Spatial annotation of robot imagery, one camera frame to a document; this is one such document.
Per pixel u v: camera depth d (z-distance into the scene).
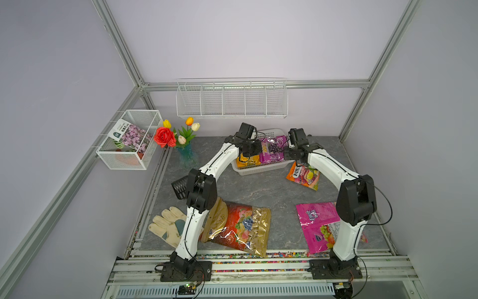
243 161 0.87
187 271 0.65
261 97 1.04
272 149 0.95
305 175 1.00
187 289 0.72
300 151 0.69
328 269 0.72
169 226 0.84
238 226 0.81
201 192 0.58
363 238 0.79
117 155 0.75
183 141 0.81
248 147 0.81
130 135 0.74
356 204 0.50
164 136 0.70
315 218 0.85
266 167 0.99
